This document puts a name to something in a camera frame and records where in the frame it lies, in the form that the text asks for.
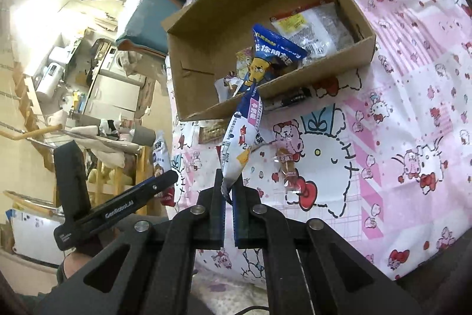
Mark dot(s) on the brown cardboard box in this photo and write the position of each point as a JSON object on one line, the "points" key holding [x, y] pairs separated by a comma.
{"points": [[228, 5]]}

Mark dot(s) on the grey bin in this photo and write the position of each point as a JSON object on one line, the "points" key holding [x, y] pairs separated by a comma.
{"points": [[143, 136]]}

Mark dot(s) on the pale pink snack packet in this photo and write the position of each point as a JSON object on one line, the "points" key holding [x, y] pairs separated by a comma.
{"points": [[244, 60]]}

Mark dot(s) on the white base cabinet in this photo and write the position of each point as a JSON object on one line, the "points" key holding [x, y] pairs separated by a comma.
{"points": [[110, 93]]}

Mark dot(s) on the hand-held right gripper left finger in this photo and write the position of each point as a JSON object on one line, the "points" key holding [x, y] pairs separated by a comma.
{"points": [[217, 222]]}

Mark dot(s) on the small brown snack clear wrapper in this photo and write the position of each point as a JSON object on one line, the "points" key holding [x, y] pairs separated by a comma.
{"points": [[287, 167]]}

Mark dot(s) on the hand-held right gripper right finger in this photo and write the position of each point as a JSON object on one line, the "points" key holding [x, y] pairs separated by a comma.
{"points": [[241, 226]]}

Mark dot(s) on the blue snack packet with bear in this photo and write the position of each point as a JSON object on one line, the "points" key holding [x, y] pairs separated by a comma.
{"points": [[265, 56]]}

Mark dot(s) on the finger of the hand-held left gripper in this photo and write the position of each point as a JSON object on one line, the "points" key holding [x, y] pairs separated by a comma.
{"points": [[158, 184]]}

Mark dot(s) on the red white cartoon snack packet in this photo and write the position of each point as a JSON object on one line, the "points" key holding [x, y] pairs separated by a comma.
{"points": [[160, 160]]}

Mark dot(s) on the clear packet with yellow label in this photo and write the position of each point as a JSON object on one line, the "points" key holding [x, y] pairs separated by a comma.
{"points": [[317, 27]]}

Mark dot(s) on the pink fleece blanket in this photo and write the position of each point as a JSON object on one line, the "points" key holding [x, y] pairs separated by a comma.
{"points": [[228, 285]]}

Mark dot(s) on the black white snack packet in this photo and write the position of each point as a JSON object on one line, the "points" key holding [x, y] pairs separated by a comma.
{"points": [[295, 97]]}

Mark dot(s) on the white water heater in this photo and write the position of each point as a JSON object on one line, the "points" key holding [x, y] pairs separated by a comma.
{"points": [[48, 79]]}

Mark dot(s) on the white clear snack packet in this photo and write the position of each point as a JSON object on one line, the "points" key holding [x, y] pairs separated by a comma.
{"points": [[223, 86]]}

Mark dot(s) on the white washing machine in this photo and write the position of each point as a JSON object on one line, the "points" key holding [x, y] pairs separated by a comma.
{"points": [[112, 58]]}

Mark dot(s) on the hanging white cloths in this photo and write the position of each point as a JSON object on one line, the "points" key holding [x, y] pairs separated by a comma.
{"points": [[107, 145]]}

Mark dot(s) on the white blue snack packet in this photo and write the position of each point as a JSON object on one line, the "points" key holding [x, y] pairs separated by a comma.
{"points": [[239, 138]]}

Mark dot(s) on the brown snack packet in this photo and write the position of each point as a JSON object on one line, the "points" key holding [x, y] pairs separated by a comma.
{"points": [[210, 133]]}

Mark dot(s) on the teal padded bed board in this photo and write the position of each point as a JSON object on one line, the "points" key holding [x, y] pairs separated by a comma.
{"points": [[147, 19]]}

